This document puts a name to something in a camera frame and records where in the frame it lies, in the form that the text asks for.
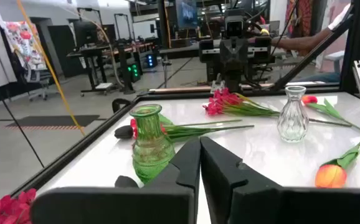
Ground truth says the black standing desk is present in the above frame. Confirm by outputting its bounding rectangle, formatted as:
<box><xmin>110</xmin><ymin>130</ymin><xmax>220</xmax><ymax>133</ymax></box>
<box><xmin>66</xmin><ymin>43</ymin><xmax>156</xmax><ymax>96</ymax></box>

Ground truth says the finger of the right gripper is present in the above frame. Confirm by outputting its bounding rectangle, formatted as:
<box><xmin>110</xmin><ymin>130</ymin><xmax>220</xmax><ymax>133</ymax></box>
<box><xmin>233</xmin><ymin>39</ymin><xmax>249</xmax><ymax>91</ymax></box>
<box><xmin>219</xmin><ymin>39</ymin><xmax>235</xmax><ymax>91</ymax></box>

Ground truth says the grey office chair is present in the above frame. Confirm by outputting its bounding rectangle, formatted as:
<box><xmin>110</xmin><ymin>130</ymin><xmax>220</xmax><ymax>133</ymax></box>
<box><xmin>21</xmin><ymin>67</ymin><xmax>55</xmax><ymax>102</ymax></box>

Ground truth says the floral patterned cloth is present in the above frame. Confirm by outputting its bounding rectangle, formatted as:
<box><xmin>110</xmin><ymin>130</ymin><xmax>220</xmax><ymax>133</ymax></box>
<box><xmin>0</xmin><ymin>21</ymin><xmax>47</xmax><ymax>71</ymax></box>

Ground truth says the black loop handle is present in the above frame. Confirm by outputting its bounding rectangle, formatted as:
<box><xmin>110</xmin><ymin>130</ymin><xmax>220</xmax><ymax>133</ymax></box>
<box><xmin>111</xmin><ymin>98</ymin><xmax>133</xmax><ymax>113</ymax></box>

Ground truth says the wall display screen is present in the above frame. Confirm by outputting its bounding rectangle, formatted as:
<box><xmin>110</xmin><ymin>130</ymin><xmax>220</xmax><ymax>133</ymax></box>
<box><xmin>175</xmin><ymin>0</ymin><xmax>199</xmax><ymax>30</ymax></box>

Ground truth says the device with blue lights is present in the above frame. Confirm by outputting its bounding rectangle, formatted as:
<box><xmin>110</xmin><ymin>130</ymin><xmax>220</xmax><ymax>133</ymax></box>
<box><xmin>144</xmin><ymin>53</ymin><xmax>158</xmax><ymax>68</ymax></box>

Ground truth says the yellow cable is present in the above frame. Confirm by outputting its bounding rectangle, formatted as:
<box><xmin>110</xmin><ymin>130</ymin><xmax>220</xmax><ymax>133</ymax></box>
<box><xmin>15</xmin><ymin>0</ymin><xmax>87</xmax><ymax>137</ymax></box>

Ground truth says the white stool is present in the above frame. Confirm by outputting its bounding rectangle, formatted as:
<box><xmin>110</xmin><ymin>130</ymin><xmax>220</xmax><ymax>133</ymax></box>
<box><xmin>323</xmin><ymin>50</ymin><xmax>346</xmax><ymax>74</ymax></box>

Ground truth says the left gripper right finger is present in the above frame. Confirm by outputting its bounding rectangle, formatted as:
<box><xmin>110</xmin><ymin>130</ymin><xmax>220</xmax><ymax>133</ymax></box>
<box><xmin>199</xmin><ymin>136</ymin><xmax>360</xmax><ymax>224</ymax></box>

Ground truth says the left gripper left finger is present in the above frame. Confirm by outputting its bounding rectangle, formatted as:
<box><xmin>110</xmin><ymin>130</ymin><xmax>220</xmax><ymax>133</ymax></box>
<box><xmin>30</xmin><ymin>138</ymin><xmax>202</xmax><ymax>224</ymax></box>

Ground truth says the black hazard-striped floor mat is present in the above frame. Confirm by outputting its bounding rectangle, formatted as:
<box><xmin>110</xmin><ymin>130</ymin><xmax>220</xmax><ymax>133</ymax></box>
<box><xmin>4</xmin><ymin>114</ymin><xmax>102</xmax><ymax>131</ymax></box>

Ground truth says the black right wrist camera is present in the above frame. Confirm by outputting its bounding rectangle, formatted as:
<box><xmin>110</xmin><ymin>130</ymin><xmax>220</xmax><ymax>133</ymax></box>
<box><xmin>224</xmin><ymin>9</ymin><xmax>246</xmax><ymax>39</ymax></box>

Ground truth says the device with green lights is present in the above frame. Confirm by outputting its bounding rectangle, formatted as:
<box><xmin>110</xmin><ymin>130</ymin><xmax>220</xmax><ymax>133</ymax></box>
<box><xmin>126</xmin><ymin>63</ymin><xmax>142</xmax><ymax>83</ymax></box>

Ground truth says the green glass vase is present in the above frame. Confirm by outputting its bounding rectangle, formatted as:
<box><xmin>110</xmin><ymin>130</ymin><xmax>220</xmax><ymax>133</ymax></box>
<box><xmin>129</xmin><ymin>104</ymin><xmax>176</xmax><ymax>184</ymax></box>

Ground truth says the red artificial flower bunch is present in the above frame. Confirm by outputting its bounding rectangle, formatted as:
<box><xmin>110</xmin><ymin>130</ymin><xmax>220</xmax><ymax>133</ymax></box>
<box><xmin>202</xmin><ymin>88</ymin><xmax>353</xmax><ymax>128</ymax></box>
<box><xmin>0</xmin><ymin>188</ymin><xmax>37</xmax><ymax>224</ymax></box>

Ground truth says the person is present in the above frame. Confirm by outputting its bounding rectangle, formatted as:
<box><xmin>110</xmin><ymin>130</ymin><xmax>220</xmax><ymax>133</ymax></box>
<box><xmin>272</xmin><ymin>0</ymin><xmax>360</xmax><ymax>83</ymax></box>

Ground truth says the black metal frame post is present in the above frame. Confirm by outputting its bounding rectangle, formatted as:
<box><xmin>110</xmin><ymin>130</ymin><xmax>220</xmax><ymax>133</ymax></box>
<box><xmin>10</xmin><ymin>0</ymin><xmax>360</xmax><ymax>198</ymax></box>

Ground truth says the clear glass vase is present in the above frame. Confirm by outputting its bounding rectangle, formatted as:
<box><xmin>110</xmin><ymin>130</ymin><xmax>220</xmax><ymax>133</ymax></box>
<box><xmin>276</xmin><ymin>85</ymin><xmax>310</xmax><ymax>143</ymax></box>

